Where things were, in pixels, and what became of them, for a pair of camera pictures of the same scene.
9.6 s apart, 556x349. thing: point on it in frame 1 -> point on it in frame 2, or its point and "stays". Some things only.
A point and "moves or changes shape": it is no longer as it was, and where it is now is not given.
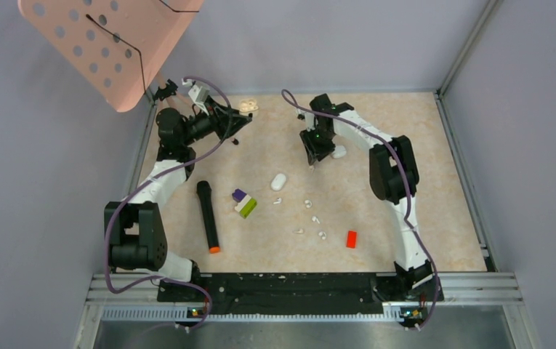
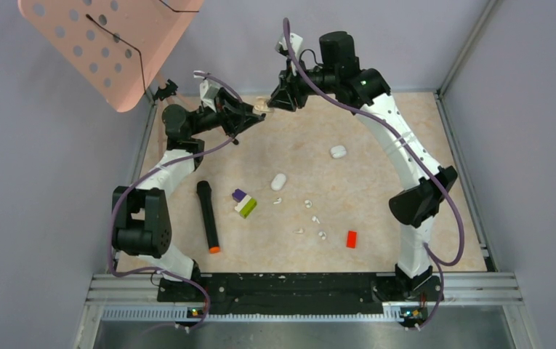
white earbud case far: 339,152 stays
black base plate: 301,291 stays
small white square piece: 247,107 moves or changes shape
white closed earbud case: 278,182 stays
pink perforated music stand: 117,47 stays
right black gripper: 314,152 -> 288,95
